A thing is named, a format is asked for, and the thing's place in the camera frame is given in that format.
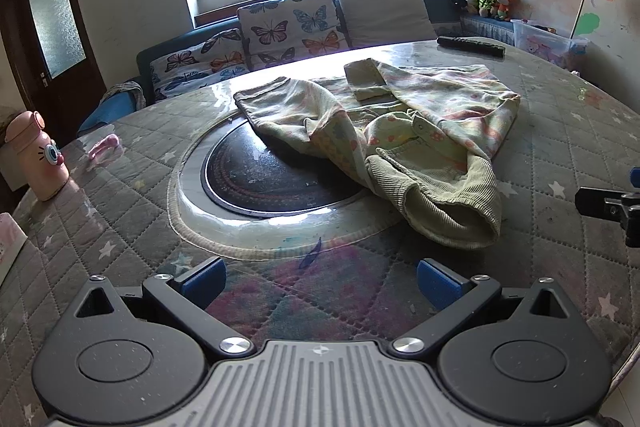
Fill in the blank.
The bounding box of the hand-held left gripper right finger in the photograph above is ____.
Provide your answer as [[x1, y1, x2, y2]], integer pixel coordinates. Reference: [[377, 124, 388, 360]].
[[391, 258, 584, 357]]

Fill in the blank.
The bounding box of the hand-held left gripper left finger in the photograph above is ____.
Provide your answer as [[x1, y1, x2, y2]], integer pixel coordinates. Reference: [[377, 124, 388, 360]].
[[74, 256, 257, 357]]

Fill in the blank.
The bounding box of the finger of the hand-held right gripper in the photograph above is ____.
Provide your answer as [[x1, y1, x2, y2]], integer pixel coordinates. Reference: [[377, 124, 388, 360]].
[[575, 187, 640, 249]]

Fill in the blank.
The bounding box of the green floral jacket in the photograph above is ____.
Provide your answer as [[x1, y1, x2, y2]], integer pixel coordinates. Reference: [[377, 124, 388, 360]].
[[233, 59, 522, 251]]

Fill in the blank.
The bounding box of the clear plastic storage box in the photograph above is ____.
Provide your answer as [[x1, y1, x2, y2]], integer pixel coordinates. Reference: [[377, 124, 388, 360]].
[[510, 19, 591, 70]]

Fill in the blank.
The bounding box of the small pink toy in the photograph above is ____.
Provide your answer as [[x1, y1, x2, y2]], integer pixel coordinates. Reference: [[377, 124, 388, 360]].
[[88, 134, 121, 158]]

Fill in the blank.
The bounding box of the black remote control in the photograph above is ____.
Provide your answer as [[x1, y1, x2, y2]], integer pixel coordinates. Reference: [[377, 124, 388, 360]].
[[437, 35, 506, 59]]

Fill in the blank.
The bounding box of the grey blanket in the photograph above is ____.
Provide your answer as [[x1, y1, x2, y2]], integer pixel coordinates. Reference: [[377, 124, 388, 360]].
[[102, 79, 149, 113]]

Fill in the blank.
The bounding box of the pink water bottle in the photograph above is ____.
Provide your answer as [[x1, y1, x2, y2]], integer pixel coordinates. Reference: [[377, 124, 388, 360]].
[[4, 110, 69, 202]]

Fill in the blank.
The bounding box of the butterfly print seat cushion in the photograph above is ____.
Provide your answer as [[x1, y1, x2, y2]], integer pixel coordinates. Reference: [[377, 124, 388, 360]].
[[149, 29, 249, 103]]

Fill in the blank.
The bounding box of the blue sofa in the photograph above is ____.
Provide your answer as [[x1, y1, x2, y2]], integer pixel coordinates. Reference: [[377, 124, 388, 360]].
[[76, 0, 516, 138]]

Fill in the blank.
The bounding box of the butterfly print back cushion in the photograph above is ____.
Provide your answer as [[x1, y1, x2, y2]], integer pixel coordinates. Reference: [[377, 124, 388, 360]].
[[237, 0, 351, 71]]

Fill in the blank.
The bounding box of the plain grey cushion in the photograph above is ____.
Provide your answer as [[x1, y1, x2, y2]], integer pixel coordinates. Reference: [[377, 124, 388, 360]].
[[337, 0, 437, 49]]

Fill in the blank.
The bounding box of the dark wooden door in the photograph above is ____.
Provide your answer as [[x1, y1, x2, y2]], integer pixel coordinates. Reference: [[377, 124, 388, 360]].
[[0, 0, 107, 142]]

